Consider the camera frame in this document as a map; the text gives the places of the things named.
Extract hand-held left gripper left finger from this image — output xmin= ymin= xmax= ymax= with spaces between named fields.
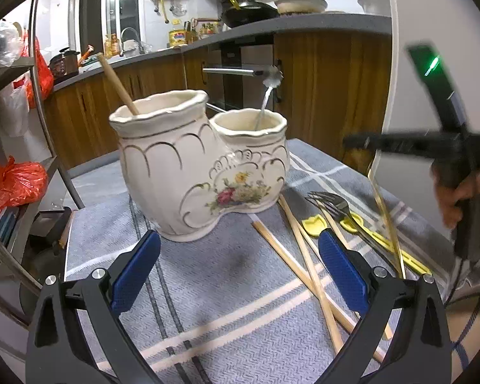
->
xmin=25 ymin=229 xmax=163 ymax=384

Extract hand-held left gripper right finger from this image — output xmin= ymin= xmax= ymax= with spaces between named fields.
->
xmin=317 ymin=228 xmax=452 ymax=384

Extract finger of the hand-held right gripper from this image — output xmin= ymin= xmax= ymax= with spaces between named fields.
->
xmin=343 ymin=133 xmax=437 ymax=157

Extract wooden chopstick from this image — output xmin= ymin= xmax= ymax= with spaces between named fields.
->
xmin=282 ymin=198 xmax=395 ymax=340
xmin=278 ymin=196 xmax=345 ymax=356
xmin=96 ymin=53 xmax=140 ymax=115
xmin=251 ymin=221 xmax=386 ymax=364

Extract long yellow plastic spoon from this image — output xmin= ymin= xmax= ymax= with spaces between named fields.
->
xmin=339 ymin=212 xmax=433 ymax=276

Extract silver metal fork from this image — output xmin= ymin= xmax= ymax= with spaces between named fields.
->
xmin=306 ymin=191 xmax=401 ymax=276

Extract floral ceramic utensil holder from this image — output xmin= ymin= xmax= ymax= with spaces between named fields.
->
xmin=108 ymin=90 xmax=291 ymax=243

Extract person's right hand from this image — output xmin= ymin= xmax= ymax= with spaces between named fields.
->
xmin=431 ymin=162 xmax=480 ymax=230

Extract short yellow plastic spoon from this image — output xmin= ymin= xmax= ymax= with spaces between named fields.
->
xmin=302 ymin=215 xmax=326 ymax=236

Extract wooden lower cabinets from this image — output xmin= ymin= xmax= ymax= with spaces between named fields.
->
xmin=43 ymin=31 xmax=393 ymax=177

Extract grey striped tablecloth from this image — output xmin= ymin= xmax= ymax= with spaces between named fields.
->
xmin=63 ymin=138 xmax=467 ymax=384

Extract large white bowl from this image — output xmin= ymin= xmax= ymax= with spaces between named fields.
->
xmin=357 ymin=0 xmax=391 ymax=14

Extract silver metal spoon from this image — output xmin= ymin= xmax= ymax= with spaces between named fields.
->
xmin=254 ymin=65 xmax=284 ymax=132

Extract grey kitchen countertop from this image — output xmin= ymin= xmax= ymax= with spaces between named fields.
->
xmin=52 ymin=12 xmax=393 ymax=93

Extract tied red plastic bag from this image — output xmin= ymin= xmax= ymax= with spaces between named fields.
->
xmin=0 ymin=155 xmax=49 ymax=223

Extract white clay cooking pot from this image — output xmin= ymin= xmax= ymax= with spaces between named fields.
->
xmin=274 ymin=0 xmax=329 ymax=14

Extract built-in oven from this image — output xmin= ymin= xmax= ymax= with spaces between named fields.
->
xmin=202 ymin=43 xmax=275 ymax=115

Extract black wok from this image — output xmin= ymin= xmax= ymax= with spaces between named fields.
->
xmin=220 ymin=0 xmax=281 ymax=29

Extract white plastic bag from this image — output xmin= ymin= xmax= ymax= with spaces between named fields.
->
xmin=0 ymin=81 xmax=31 ymax=137

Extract hanging red plastic bag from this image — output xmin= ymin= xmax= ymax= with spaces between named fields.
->
xmin=21 ymin=33 xmax=54 ymax=109

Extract dark rice cooker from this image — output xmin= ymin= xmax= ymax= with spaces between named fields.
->
xmin=49 ymin=47 xmax=82 ymax=79

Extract seasoning jars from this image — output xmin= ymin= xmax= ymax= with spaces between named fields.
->
xmin=199 ymin=21 xmax=221 ymax=39

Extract small amber oil bottles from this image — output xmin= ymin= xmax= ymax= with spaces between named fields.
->
xmin=103 ymin=33 xmax=121 ymax=59

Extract chrome kitchen faucet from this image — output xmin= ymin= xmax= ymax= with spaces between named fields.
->
xmin=119 ymin=27 xmax=146 ymax=55

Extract knife block with scissors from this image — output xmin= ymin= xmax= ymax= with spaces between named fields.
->
xmin=183 ymin=18 xmax=199 ymax=43

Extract yellow cooking oil bottle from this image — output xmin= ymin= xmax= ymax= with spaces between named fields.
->
xmin=167 ymin=28 xmax=189 ymax=48

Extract metal shelf rack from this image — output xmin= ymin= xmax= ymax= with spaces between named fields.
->
xmin=0 ymin=0 xmax=86 ymax=329

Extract sliding glass window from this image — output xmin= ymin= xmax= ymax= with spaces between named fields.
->
xmin=69 ymin=0 xmax=145 ymax=55

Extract clear plastic bag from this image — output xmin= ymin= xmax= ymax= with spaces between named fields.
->
xmin=0 ymin=19 xmax=23 ymax=67

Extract black cable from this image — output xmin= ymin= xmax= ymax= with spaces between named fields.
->
xmin=443 ymin=258 xmax=480 ymax=371

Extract orange handled tool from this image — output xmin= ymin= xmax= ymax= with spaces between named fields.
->
xmin=77 ymin=44 xmax=95 ymax=65

